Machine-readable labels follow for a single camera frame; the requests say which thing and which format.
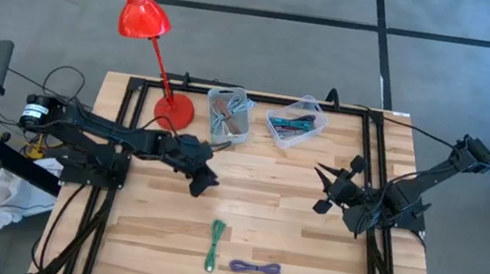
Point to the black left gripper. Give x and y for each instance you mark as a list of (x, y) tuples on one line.
[(190, 151)]

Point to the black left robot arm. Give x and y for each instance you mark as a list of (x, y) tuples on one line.
[(97, 128)]

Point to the white plastic bag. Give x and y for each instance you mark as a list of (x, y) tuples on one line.
[(11, 195)]

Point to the clear plastic bin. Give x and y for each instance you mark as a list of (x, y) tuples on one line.
[(307, 105)]

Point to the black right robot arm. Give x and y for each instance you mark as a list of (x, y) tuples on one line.
[(415, 190)]

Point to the white opaque plastic bin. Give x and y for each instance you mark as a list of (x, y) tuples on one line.
[(227, 139)]

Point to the red desk lamp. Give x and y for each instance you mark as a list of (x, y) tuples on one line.
[(142, 12)]

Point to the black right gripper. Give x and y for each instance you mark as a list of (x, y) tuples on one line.
[(344, 189)]

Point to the black aluminium table frame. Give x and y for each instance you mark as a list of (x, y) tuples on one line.
[(255, 97)]

